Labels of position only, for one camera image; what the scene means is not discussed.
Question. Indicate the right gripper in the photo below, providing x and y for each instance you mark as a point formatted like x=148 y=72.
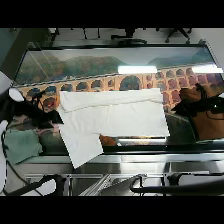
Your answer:
x=186 y=108

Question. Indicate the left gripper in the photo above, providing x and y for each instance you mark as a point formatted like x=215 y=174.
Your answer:
x=51 y=118

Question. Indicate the white T-shirt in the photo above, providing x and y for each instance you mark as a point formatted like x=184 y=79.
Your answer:
x=116 y=116

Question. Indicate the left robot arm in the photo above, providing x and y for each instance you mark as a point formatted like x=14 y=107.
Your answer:
x=16 y=111

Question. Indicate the brown garment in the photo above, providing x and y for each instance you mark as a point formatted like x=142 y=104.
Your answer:
x=210 y=128

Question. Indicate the green garment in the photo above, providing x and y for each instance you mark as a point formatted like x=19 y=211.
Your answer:
x=21 y=145

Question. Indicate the black office chair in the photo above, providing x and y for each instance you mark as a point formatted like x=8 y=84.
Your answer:
x=129 y=33
x=178 y=32

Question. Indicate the silver frame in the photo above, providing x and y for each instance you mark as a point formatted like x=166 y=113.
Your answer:
x=133 y=158

